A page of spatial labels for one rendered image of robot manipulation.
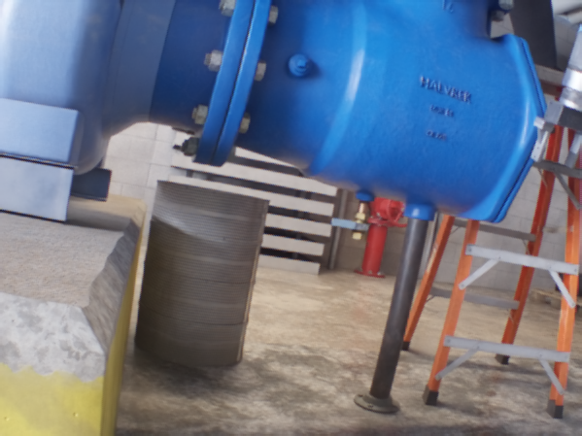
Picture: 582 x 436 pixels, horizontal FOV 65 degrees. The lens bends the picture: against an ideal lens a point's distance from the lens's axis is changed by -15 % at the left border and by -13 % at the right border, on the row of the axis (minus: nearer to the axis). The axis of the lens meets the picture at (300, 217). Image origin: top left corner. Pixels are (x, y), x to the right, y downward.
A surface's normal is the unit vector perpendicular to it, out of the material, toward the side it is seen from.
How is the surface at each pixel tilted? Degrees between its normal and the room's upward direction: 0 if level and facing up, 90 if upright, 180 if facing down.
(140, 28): 96
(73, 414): 90
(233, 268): 90
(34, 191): 90
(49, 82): 121
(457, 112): 100
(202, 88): 126
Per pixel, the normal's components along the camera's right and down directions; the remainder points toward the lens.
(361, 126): -0.05, 0.52
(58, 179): 0.27, 0.08
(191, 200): -0.17, 0.00
